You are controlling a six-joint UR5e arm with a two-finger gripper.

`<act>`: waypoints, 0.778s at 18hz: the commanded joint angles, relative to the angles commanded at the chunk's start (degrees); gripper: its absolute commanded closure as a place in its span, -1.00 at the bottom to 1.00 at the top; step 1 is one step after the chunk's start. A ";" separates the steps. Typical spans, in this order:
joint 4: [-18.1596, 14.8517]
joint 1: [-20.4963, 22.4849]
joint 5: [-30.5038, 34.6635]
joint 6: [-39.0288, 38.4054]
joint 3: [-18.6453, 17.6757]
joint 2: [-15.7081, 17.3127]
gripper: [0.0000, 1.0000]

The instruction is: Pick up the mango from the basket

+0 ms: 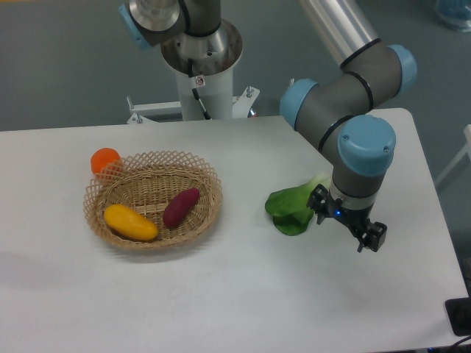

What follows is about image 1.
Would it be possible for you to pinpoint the white frame at right edge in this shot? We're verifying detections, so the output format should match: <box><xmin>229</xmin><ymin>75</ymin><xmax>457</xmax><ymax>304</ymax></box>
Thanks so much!
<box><xmin>434</xmin><ymin>124</ymin><xmax>470</xmax><ymax>188</ymax></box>

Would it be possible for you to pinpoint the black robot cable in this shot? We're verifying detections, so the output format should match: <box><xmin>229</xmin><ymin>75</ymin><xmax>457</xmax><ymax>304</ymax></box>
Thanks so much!
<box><xmin>187</xmin><ymin>57</ymin><xmax>212</xmax><ymax>121</ymax></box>

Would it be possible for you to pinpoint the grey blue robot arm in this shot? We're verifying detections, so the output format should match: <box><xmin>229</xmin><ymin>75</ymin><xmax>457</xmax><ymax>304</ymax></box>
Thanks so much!
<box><xmin>118</xmin><ymin>1</ymin><xmax>417</xmax><ymax>251</ymax></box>

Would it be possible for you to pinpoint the orange tangerine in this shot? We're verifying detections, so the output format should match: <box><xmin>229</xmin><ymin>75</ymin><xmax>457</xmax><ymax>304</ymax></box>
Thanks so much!
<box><xmin>91</xmin><ymin>147</ymin><xmax>121</xmax><ymax>174</ymax></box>

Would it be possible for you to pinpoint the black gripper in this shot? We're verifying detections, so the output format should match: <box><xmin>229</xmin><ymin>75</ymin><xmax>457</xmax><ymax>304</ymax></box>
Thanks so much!
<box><xmin>307</xmin><ymin>184</ymin><xmax>388</xmax><ymax>253</ymax></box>

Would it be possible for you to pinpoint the yellow mango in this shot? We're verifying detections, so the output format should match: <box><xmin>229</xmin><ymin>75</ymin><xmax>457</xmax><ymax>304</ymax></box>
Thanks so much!
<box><xmin>103</xmin><ymin>204</ymin><xmax>159</xmax><ymax>241</ymax></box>

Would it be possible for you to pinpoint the green bok choy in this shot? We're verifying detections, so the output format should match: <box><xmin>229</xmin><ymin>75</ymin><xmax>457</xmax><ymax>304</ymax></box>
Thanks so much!
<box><xmin>264</xmin><ymin>173</ymin><xmax>330</xmax><ymax>236</ymax></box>

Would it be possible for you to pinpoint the black device at table corner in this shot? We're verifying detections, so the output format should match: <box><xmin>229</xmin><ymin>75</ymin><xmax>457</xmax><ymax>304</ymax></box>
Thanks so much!
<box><xmin>445</xmin><ymin>297</ymin><xmax>470</xmax><ymax>337</ymax></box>

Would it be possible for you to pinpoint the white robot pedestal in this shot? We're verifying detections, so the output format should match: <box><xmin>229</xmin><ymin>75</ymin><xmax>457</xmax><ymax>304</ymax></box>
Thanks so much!
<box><xmin>127</xmin><ymin>20</ymin><xmax>260</xmax><ymax>124</ymax></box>

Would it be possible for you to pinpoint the woven wicker basket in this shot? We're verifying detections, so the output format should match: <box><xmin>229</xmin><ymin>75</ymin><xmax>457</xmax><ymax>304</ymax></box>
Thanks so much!
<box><xmin>83</xmin><ymin>151</ymin><xmax>222</xmax><ymax>251</ymax></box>

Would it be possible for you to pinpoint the purple sweet potato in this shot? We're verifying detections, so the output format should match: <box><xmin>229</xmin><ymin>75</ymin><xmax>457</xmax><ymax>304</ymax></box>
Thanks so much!
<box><xmin>163</xmin><ymin>188</ymin><xmax>200</xmax><ymax>228</ymax></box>

